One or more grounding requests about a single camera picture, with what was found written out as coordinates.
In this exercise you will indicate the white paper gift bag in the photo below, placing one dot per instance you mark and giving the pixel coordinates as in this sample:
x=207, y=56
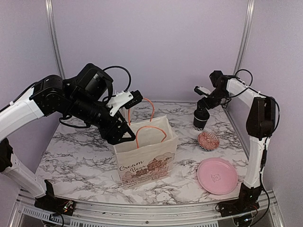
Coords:
x=150, y=156

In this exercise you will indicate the pink plastic plate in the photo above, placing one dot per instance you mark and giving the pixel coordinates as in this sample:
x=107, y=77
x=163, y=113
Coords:
x=217, y=176

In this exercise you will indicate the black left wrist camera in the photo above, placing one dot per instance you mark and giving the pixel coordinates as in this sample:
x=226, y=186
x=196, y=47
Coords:
x=93, y=82

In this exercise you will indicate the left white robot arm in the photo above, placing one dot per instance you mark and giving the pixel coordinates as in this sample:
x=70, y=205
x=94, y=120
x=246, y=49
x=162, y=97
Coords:
x=88, y=98

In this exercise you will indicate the aluminium frame post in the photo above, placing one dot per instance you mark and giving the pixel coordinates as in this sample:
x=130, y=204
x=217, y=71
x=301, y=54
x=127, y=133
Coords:
x=245, y=34
x=54, y=37

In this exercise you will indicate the black paper coffee cup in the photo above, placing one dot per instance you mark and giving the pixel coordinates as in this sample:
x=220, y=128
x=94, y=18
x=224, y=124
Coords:
x=200, y=123

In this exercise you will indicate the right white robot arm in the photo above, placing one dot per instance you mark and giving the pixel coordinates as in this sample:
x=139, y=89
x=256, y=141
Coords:
x=261, y=123

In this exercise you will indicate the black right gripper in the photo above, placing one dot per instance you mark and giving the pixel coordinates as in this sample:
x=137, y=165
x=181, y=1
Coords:
x=208, y=105

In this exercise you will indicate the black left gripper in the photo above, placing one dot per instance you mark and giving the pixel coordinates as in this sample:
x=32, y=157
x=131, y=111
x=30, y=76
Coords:
x=107, y=133

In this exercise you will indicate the black plastic cup lid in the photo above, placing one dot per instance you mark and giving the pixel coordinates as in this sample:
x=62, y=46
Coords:
x=201, y=115

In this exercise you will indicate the red patterned ceramic bowl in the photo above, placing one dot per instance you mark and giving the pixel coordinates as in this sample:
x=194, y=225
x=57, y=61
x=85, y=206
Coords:
x=208, y=141

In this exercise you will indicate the left aluminium frame post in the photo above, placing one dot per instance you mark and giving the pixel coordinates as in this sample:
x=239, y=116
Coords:
x=54, y=37

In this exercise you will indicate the right aluminium frame post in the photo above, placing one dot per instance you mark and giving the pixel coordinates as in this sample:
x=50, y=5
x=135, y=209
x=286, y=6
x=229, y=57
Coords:
x=245, y=34

